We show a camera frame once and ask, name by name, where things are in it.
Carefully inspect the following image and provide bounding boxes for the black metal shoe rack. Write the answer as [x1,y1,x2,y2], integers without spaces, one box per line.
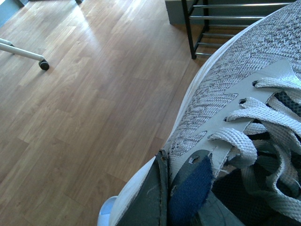
[181,0,293,59]

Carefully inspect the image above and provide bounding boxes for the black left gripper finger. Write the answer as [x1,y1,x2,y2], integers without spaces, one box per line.
[117,150,168,226]

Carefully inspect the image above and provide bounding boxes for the black caster wheel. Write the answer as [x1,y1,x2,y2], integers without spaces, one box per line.
[39,60,50,71]

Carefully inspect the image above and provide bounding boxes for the white table leg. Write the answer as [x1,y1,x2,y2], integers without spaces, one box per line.
[0,39,45,61]

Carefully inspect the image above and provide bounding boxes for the light blue right slipper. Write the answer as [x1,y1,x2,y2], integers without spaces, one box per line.
[97,196,117,226]

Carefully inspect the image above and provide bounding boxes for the grey knit sneaker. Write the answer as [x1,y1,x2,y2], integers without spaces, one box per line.
[109,0,301,226]

